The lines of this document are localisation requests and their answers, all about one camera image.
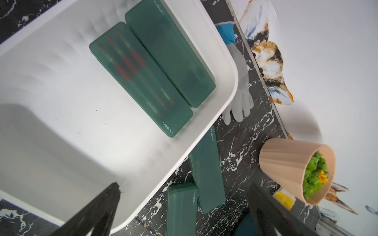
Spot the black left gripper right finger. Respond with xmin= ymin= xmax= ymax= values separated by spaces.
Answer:
xmin=247 ymin=183 xmax=316 ymax=236

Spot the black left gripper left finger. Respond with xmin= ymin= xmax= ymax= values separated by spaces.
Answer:
xmin=51 ymin=182 xmax=121 ymax=236

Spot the teal storage box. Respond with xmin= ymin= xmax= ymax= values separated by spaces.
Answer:
xmin=233 ymin=213 xmax=258 ymax=236

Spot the green pencil case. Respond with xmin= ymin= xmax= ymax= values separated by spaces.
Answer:
xmin=125 ymin=0 xmax=216 ymax=108
xmin=165 ymin=183 xmax=198 ymax=236
xmin=89 ymin=22 xmax=193 ymax=138
xmin=189 ymin=127 xmax=226 ymax=214

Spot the white storage tray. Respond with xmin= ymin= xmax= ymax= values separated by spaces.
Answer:
xmin=1 ymin=1 xmax=237 ymax=233

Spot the beige ribbed flower pot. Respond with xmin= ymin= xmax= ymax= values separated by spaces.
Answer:
xmin=258 ymin=138 xmax=336 ymax=206

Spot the grey rubber glove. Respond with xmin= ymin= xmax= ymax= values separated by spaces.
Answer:
xmin=215 ymin=21 xmax=254 ymax=125

